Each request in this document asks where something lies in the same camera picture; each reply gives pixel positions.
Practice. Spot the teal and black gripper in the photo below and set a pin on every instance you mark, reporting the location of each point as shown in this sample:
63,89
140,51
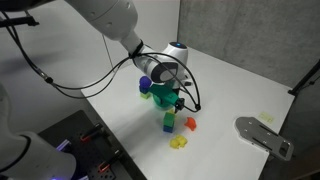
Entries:
163,93

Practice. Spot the dark green toy cube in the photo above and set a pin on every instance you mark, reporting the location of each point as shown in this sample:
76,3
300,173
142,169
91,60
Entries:
169,119

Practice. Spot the blue toy cube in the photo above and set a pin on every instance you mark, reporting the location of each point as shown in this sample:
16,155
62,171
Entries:
168,129

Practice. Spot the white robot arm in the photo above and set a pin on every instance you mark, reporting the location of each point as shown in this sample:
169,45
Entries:
106,13

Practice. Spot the orange toy animal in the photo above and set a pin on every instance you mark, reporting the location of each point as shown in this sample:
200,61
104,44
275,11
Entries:
191,123

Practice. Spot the light green toy block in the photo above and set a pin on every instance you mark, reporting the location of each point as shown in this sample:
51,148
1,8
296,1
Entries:
145,95

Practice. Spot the yellow toy bear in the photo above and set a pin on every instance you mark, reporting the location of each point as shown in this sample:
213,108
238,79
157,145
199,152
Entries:
178,142

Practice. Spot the small dark blue toy block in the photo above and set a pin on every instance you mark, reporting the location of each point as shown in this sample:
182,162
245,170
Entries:
143,90

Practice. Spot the purple round toy block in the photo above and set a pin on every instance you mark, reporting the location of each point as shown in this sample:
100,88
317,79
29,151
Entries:
144,81

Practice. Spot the grey metal mounting plate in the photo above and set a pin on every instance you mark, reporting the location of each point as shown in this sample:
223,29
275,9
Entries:
260,135

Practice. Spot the pale yellow sticky note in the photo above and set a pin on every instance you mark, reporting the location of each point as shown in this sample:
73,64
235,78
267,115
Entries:
266,117

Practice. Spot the black orange clamp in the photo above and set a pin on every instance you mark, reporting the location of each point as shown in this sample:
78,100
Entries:
109,161
91,132

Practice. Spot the black perforated base board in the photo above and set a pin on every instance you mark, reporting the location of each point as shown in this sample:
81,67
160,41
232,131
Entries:
71,128

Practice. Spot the black stand pole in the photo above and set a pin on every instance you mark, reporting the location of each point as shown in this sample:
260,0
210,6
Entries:
305,79

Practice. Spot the black mounting bar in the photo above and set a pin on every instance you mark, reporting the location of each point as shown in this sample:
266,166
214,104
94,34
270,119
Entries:
16,22

